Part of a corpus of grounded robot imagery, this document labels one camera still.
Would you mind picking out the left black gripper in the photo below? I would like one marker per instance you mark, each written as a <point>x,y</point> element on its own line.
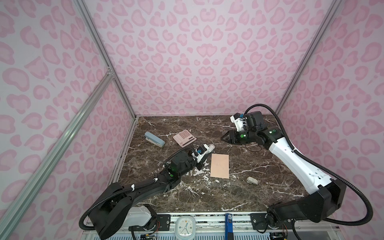
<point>200,164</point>

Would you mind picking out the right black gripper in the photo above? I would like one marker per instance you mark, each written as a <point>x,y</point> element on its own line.
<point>233,137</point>

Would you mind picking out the peach paper envelope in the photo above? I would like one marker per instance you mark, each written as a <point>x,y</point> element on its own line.
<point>220,166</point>

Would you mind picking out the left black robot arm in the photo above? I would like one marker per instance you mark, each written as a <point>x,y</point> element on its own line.
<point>117,208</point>

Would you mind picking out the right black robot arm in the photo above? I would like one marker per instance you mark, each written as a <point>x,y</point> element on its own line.
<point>326,190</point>

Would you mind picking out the pink calculator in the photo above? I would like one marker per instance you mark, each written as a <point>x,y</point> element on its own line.
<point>184,138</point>

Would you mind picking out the small beige eraser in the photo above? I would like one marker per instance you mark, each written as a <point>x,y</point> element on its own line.
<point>253,181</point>

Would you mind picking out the grey blue stapler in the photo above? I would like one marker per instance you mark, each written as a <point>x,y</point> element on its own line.
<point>154,139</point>

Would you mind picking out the white analog clock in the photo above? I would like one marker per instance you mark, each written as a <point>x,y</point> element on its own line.
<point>185,228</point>

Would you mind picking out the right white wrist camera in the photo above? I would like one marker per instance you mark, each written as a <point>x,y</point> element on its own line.
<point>239,121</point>

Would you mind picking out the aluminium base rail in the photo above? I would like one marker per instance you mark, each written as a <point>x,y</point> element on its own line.
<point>211,226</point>

